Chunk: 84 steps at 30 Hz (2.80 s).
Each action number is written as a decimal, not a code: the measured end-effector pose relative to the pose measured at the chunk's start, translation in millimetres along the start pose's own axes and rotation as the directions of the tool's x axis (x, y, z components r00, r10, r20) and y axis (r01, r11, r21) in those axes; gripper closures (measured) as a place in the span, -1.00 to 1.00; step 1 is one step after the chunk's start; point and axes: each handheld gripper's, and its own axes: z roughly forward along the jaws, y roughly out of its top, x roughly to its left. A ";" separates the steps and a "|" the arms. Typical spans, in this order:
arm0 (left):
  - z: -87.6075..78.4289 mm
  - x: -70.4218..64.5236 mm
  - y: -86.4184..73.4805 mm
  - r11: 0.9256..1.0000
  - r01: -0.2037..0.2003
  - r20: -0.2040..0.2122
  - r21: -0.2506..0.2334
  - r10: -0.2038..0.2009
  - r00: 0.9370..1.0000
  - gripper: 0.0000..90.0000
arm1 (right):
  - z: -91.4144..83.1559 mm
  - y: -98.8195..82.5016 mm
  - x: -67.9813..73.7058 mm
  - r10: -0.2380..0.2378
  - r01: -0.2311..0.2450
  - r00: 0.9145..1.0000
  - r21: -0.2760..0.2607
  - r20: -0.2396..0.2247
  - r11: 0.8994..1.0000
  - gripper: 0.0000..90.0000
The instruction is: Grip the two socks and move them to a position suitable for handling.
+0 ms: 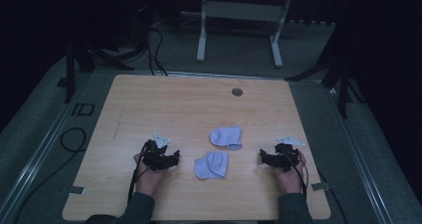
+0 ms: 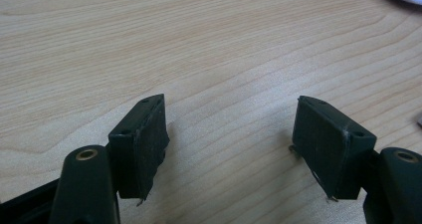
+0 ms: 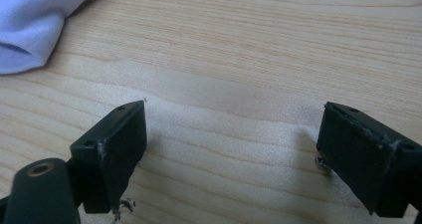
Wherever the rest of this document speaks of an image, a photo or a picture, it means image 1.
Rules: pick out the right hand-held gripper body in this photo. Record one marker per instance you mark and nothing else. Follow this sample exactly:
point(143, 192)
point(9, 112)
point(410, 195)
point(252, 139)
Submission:
point(284, 157)

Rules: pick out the white metal table frame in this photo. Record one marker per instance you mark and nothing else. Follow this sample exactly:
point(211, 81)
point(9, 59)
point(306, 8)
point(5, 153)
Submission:
point(244, 11)

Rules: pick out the black metal stand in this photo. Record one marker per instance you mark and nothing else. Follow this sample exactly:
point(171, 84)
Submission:
point(71, 68)
point(343, 84)

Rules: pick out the person's right hand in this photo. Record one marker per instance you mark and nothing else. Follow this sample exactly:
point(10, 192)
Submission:
point(292, 180)

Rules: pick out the light purple sock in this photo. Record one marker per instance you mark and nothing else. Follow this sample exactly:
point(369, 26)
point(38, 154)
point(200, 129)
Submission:
point(226, 137)
point(212, 166)

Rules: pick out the person's left hand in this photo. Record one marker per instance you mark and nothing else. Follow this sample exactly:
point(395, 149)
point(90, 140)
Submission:
point(148, 180)

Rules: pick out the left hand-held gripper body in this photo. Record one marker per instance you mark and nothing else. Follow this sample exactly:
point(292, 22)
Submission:
point(154, 157)

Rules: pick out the grey tape strip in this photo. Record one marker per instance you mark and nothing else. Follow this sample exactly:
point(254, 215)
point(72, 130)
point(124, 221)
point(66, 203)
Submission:
point(76, 190)
point(320, 186)

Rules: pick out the grey table grommet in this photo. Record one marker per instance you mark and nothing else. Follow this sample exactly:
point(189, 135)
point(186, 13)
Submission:
point(237, 92)

